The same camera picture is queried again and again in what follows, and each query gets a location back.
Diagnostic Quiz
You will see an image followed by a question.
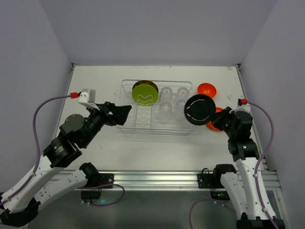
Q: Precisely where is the orange plate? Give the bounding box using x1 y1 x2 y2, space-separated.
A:
206 107 223 132

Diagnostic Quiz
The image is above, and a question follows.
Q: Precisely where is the clear plastic rack tray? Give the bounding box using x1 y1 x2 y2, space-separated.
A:
116 79 197 132

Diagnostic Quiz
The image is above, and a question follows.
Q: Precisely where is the clear glass back right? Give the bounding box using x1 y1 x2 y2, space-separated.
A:
176 87 190 100

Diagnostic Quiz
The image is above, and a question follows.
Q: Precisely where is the black plate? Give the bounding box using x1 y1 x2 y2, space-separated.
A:
183 94 216 126

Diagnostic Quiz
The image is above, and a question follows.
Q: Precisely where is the aluminium mounting rail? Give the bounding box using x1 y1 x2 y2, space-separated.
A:
30 170 282 191

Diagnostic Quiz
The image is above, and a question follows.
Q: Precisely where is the clear glass front left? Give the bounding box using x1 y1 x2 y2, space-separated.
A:
159 101 173 119

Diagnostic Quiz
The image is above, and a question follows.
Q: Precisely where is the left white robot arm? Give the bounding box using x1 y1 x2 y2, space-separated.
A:
0 102 132 227

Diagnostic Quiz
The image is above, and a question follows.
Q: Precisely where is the green plate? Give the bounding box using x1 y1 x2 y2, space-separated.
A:
132 85 159 105

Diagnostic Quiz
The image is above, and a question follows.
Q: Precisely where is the orange bowl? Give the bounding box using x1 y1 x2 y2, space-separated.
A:
197 83 217 98

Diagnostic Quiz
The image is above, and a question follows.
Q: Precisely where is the clear glass back left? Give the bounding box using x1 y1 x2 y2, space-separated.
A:
160 86 173 102

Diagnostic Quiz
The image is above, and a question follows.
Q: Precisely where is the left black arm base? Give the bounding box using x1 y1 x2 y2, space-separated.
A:
80 163 114 203

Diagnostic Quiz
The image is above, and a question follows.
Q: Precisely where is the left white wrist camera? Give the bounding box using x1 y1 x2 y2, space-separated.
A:
78 89 96 108

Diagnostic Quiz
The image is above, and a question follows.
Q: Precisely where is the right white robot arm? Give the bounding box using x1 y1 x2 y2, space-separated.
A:
212 107 285 229

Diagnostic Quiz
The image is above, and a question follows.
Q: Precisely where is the olive brown plate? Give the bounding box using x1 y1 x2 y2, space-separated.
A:
132 80 158 90

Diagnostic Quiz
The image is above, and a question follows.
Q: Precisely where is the clear glass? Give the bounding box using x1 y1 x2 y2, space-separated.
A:
159 101 173 119
173 99 187 118
176 87 190 100
160 86 173 102

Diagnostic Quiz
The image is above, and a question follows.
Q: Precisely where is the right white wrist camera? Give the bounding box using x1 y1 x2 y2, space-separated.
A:
237 98 251 114

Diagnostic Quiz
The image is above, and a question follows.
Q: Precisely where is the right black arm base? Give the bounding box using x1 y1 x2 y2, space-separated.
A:
197 164 237 200

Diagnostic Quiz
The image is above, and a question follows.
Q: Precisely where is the clear glass front right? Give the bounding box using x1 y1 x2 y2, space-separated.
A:
173 99 187 118

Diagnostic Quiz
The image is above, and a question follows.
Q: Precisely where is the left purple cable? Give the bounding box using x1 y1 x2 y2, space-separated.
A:
0 92 125 207

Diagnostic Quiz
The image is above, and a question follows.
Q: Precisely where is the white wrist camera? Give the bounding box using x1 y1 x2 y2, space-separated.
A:
78 89 96 108
237 98 251 114

